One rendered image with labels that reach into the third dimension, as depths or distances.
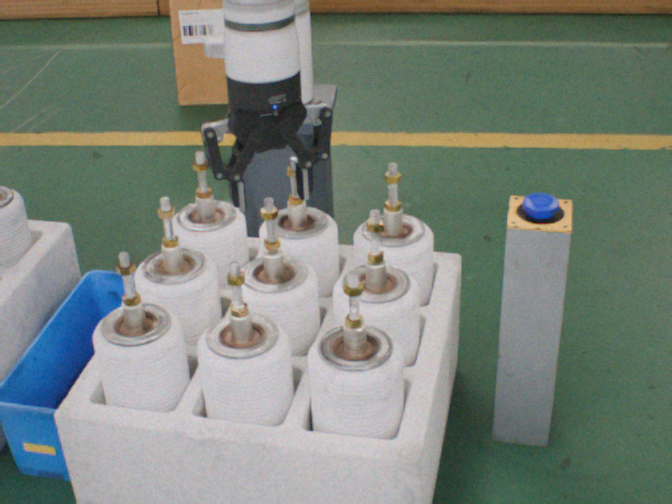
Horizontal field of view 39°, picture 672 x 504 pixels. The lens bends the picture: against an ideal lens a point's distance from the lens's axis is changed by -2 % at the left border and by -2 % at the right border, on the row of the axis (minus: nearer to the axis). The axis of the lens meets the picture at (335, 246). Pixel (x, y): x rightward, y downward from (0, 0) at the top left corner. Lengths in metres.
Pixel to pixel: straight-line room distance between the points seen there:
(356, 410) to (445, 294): 0.27
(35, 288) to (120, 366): 0.34
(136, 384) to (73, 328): 0.35
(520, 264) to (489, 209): 0.66
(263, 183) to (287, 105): 0.44
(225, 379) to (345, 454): 0.14
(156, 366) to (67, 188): 0.95
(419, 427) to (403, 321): 0.13
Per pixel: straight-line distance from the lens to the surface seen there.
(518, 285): 1.10
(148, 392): 1.03
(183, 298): 1.10
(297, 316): 1.08
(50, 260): 1.37
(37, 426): 1.20
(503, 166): 1.89
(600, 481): 1.21
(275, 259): 1.07
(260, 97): 0.95
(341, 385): 0.95
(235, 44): 0.95
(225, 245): 1.20
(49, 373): 1.32
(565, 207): 1.10
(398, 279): 1.07
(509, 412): 1.21
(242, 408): 1.00
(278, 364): 0.98
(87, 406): 1.06
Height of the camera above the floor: 0.84
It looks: 31 degrees down
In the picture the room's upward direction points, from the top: 2 degrees counter-clockwise
